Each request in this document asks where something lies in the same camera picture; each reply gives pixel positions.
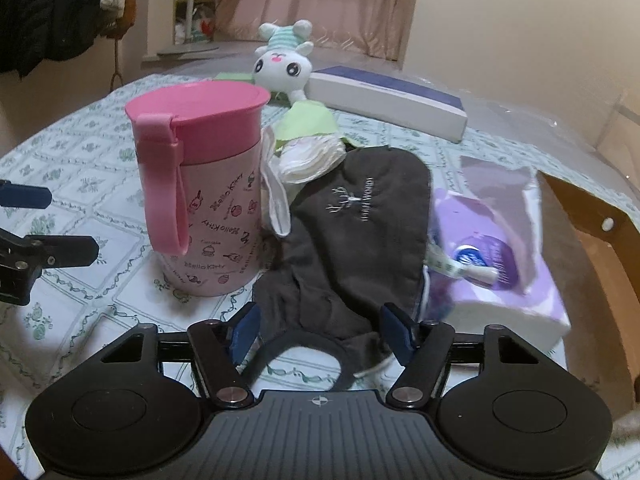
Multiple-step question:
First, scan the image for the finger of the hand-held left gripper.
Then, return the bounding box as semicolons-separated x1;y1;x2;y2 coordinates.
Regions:
0;179;54;209
0;227;99;307

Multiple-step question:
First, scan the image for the light green cloth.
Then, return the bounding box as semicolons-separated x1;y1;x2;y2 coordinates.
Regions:
272;99;358;150

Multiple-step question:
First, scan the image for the black jacket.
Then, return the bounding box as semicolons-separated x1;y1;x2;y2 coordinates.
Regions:
0;0;120;80

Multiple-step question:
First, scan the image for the brown cardboard box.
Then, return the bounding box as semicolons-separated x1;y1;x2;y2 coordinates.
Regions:
537;172;640;418

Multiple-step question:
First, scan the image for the dark grey embroidered cloth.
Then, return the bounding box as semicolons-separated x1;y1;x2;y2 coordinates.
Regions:
240;146;433;391

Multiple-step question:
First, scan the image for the wooden headboard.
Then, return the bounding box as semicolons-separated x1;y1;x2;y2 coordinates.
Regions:
592;85;640;153

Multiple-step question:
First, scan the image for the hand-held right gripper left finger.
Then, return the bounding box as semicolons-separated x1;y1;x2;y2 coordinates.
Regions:
100;302;263;408

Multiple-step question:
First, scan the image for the plastic covered mattress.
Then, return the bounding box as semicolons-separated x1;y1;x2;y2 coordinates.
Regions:
150;40;640;171

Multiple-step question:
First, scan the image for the pink curtain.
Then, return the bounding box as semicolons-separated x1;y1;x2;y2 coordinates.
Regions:
212;0;424;59

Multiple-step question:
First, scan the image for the white bunny plush toy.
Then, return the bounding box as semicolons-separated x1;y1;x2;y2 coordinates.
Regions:
251;20;316;106

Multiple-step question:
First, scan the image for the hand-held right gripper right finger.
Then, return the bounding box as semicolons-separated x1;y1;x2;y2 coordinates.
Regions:
380;302;547;408

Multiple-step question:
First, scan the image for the bookshelf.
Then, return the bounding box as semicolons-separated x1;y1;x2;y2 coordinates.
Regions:
172;0;217;45

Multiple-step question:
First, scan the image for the purple tissue pack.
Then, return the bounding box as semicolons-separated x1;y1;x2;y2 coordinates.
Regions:
422;156;572;352

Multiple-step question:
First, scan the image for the pink lidded cup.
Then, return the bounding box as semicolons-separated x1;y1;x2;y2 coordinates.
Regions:
124;80;272;298

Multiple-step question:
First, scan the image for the blue and white flat box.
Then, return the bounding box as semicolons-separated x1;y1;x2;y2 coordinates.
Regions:
306;65;469;143

